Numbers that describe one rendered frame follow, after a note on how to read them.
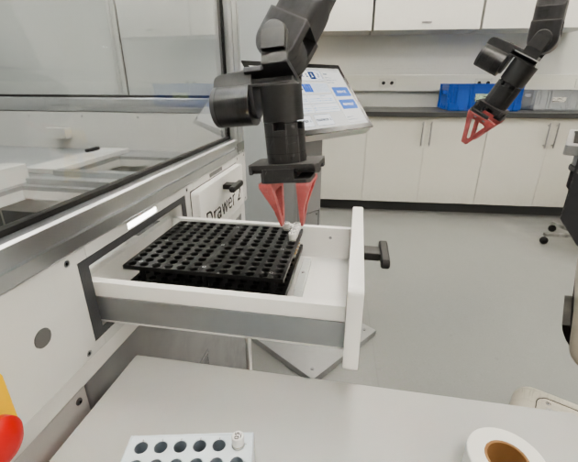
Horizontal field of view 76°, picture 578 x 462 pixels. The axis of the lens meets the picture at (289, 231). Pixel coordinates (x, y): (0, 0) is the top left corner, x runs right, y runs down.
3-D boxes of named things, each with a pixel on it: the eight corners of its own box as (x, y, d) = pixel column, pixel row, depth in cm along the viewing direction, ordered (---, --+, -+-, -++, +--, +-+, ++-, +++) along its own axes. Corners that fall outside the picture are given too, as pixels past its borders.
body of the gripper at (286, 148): (318, 176, 50) (316, 120, 47) (248, 179, 52) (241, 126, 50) (326, 167, 56) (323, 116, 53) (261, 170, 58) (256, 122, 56)
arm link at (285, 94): (294, 73, 46) (305, 74, 51) (244, 79, 48) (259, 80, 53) (298, 129, 49) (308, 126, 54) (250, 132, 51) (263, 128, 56)
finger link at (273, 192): (309, 233, 53) (305, 168, 50) (262, 232, 55) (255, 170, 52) (317, 217, 59) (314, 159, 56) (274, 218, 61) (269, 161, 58)
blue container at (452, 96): (501, 108, 350) (506, 83, 341) (521, 111, 312) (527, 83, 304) (435, 107, 356) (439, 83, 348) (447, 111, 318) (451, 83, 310)
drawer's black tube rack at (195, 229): (302, 262, 65) (303, 228, 62) (283, 322, 49) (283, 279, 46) (184, 252, 68) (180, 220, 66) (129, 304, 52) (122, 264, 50)
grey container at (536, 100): (561, 108, 346) (567, 89, 339) (582, 111, 318) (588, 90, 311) (516, 108, 350) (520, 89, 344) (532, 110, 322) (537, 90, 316)
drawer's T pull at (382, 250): (385, 247, 55) (386, 239, 55) (389, 270, 49) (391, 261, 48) (361, 246, 56) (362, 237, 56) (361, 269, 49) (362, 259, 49)
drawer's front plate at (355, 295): (358, 261, 69) (362, 205, 65) (357, 373, 42) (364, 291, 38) (349, 260, 69) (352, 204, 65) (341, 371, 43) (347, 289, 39)
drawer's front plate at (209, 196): (243, 202, 103) (241, 163, 99) (203, 244, 76) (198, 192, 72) (238, 202, 103) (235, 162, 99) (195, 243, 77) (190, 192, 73)
